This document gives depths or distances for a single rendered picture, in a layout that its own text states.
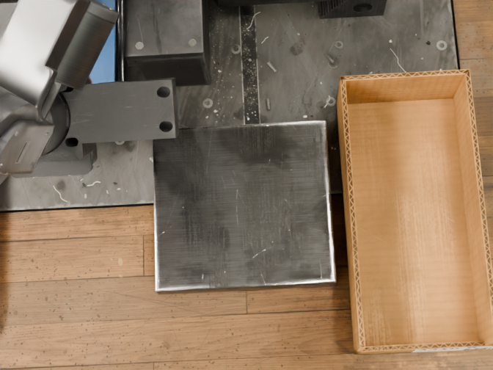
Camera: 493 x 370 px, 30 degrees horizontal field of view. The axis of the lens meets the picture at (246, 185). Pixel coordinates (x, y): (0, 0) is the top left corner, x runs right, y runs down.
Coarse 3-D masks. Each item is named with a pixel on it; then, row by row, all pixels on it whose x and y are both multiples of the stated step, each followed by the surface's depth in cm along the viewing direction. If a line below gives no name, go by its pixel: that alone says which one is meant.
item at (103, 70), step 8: (96, 0) 86; (104, 0) 86; (112, 0) 86; (112, 8) 86; (112, 32) 85; (112, 40) 85; (104, 48) 84; (112, 48) 84; (104, 56) 84; (112, 56) 84; (96, 64) 84; (104, 64) 84; (112, 64) 84; (96, 72) 84; (104, 72) 84; (112, 72) 84; (96, 80) 83; (104, 80) 83; (112, 80) 83
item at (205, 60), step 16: (208, 32) 94; (208, 48) 93; (128, 64) 87; (144, 64) 87; (160, 64) 87; (176, 64) 87; (192, 64) 88; (208, 64) 92; (176, 80) 91; (192, 80) 92; (208, 80) 92
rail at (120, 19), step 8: (120, 0) 86; (120, 8) 86; (120, 16) 86; (120, 24) 86; (120, 32) 85; (120, 40) 85; (120, 48) 85; (120, 56) 85; (120, 64) 84; (120, 72) 84; (120, 80) 84
